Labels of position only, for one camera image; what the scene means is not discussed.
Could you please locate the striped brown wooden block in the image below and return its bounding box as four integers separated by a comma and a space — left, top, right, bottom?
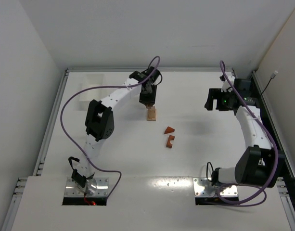
147, 105, 155, 117

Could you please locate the red-brown wooden triangle block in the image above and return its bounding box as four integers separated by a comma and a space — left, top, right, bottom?
164, 126, 175, 134

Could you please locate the white plastic tray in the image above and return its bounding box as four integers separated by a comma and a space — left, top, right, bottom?
78, 73, 108, 111

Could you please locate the light wooden long block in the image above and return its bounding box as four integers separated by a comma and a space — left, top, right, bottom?
147, 108, 155, 121

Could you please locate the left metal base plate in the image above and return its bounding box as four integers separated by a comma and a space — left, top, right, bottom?
64, 178, 109, 198

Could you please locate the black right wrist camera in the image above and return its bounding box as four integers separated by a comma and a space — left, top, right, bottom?
233, 78, 251, 95

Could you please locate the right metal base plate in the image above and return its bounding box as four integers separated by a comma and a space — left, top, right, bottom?
192, 178, 238, 198

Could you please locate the aluminium table edge rail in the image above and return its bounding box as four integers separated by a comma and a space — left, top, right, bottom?
232, 68, 267, 176

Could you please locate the metal base plate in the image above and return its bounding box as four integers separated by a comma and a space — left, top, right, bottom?
192, 178, 238, 198
64, 178, 109, 198

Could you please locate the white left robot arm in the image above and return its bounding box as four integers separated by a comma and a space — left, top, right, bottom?
67, 66, 163, 188

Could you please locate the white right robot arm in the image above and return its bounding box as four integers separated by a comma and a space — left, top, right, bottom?
205, 88, 285, 188

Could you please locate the black wall cable with plug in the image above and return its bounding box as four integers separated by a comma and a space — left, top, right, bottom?
248, 70, 279, 116

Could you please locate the red-brown wooden arch block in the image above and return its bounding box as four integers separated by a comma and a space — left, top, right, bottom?
166, 135, 175, 149

